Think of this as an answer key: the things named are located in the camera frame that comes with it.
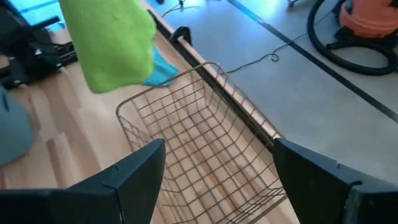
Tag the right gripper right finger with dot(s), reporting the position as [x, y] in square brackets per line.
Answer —
[326, 193]

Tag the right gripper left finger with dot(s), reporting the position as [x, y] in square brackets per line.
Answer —
[93, 202]

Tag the blue microfiber towel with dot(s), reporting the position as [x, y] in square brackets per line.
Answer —
[163, 71]

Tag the green microfiber towel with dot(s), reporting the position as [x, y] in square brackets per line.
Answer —
[112, 43]

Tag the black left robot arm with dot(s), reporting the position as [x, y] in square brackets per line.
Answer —
[28, 56]

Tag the teal plastic basket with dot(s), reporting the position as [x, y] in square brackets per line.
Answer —
[14, 130]

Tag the orange shop vacuum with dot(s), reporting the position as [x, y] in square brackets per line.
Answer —
[311, 34]
[367, 15]

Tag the black table clamp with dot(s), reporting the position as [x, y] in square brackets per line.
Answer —
[183, 29]

